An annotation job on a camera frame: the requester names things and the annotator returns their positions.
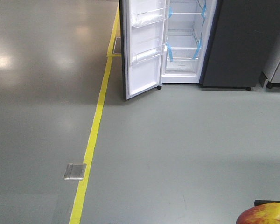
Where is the clear lower door bin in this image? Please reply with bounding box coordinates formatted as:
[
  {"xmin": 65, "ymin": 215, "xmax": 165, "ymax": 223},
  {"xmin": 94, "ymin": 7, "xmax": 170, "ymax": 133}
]
[{"xmin": 132, "ymin": 44, "xmax": 165, "ymax": 64}]

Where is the fridge door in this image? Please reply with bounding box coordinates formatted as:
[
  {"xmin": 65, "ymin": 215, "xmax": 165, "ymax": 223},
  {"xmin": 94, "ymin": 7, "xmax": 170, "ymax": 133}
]
[{"xmin": 119, "ymin": 0, "xmax": 169, "ymax": 100}]

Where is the clear middle door bin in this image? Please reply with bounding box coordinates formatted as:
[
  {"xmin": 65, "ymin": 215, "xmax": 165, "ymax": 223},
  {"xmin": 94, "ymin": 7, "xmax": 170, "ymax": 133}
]
[{"xmin": 131, "ymin": 6, "xmax": 169, "ymax": 28}]

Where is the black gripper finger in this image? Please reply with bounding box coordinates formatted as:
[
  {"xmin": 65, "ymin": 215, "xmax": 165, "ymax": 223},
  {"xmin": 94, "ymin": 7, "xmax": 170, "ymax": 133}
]
[{"xmin": 253, "ymin": 200, "xmax": 280, "ymax": 206}]

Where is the clear door bin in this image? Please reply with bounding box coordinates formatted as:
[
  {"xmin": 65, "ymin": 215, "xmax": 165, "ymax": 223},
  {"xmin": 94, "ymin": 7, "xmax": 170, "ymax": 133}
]
[
  {"xmin": 131, "ymin": 6, "xmax": 169, "ymax": 28},
  {"xmin": 132, "ymin": 44, "xmax": 165, "ymax": 64}
]

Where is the red yellow apple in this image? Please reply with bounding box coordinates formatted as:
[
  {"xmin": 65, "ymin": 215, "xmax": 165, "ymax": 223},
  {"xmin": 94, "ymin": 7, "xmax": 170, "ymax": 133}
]
[{"xmin": 236, "ymin": 202, "xmax": 280, "ymax": 224}]

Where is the clear crisper drawer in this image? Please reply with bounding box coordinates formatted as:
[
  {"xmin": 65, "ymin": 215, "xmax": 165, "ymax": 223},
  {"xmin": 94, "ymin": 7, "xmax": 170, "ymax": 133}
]
[{"xmin": 167, "ymin": 47, "xmax": 200, "ymax": 62}]

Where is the yellow floor tape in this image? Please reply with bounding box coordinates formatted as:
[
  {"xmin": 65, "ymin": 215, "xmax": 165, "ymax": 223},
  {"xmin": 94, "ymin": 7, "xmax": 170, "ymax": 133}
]
[{"xmin": 69, "ymin": 6, "xmax": 120, "ymax": 224}]

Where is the metal floor socket cover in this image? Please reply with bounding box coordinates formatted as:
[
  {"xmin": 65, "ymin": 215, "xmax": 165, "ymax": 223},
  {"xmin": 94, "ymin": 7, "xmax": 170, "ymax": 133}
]
[{"xmin": 63, "ymin": 163, "xmax": 87, "ymax": 181}]

